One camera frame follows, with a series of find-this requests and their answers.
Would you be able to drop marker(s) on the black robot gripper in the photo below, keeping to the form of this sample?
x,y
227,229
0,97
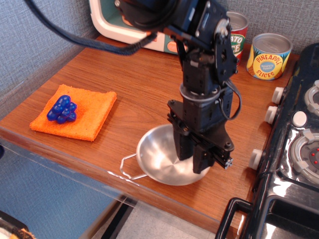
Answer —
x,y
199,129

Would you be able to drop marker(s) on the silver metal bowl with handles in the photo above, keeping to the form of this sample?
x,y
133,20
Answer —
x,y
157,158

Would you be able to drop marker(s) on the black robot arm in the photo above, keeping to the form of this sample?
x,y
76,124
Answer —
x,y
201,30

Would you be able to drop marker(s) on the white stove knob bottom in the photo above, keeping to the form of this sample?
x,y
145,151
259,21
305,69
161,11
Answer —
x,y
255,158

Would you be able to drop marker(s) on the white stove knob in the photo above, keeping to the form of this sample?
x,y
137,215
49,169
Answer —
x,y
277,95
255,158
270,114

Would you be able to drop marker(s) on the white stove knob middle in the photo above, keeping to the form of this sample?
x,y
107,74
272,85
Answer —
x,y
270,114

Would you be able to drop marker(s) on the white stove knob top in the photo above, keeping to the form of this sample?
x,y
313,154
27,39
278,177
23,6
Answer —
x,y
277,95

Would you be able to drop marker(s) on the black toy stove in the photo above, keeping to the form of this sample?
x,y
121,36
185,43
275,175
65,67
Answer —
x,y
285,202

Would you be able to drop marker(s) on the orange folded cloth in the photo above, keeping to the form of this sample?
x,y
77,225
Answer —
x,y
92,111

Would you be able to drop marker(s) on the pineapple slices can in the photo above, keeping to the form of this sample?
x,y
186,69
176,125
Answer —
x,y
268,56

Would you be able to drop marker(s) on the tomato sauce can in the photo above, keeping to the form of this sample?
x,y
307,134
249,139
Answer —
x,y
239,27

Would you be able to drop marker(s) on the blue toy grapes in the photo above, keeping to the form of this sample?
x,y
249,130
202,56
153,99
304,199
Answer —
x,y
63,110

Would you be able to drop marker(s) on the teal toy microwave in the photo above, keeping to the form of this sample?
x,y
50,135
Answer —
x,y
109,22

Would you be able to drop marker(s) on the orange object bottom left corner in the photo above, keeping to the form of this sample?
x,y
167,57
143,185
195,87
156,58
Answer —
x,y
9,231

